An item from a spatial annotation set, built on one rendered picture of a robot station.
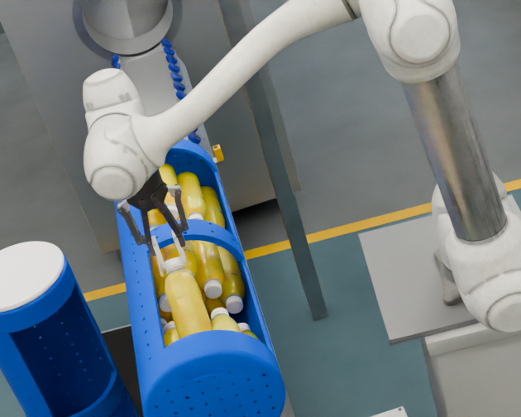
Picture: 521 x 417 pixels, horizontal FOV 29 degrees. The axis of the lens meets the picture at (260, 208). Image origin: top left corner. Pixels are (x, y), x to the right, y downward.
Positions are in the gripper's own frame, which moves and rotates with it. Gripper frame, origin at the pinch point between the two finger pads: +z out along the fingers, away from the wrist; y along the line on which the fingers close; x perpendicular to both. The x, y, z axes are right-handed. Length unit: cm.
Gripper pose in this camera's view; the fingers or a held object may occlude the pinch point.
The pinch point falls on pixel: (169, 250)
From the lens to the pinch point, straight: 208.7
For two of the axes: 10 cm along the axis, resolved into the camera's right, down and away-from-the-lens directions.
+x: 1.8, 5.3, -8.3
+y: -9.5, 3.0, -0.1
